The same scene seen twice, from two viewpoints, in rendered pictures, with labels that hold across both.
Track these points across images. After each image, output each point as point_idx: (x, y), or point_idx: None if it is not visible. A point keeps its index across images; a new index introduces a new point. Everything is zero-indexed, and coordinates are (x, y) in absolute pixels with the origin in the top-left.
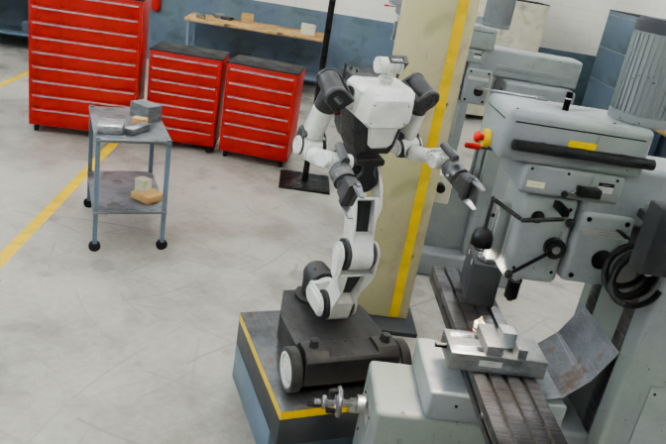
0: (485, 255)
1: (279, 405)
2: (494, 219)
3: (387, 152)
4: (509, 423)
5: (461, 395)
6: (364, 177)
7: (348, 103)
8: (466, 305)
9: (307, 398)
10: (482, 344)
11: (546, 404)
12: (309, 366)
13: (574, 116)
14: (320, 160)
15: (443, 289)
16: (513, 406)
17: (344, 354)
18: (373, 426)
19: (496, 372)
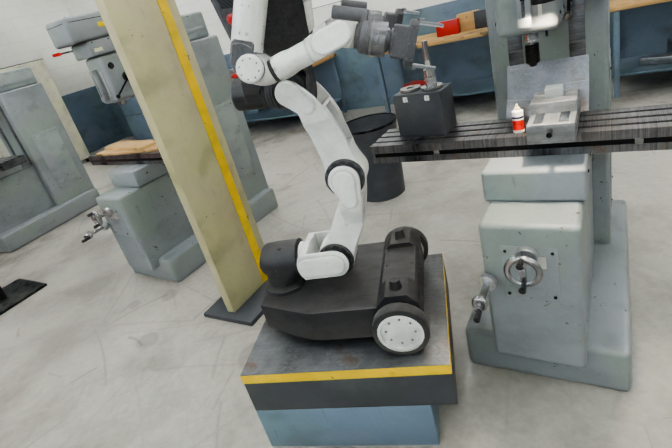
0: (524, 26)
1: (438, 363)
2: None
3: None
4: (666, 119)
5: (587, 158)
6: (311, 80)
7: None
8: (452, 134)
9: (430, 335)
10: (559, 109)
11: (623, 108)
12: (419, 302)
13: None
14: (333, 39)
15: (420, 143)
16: (634, 118)
17: (410, 269)
18: (577, 248)
19: (578, 122)
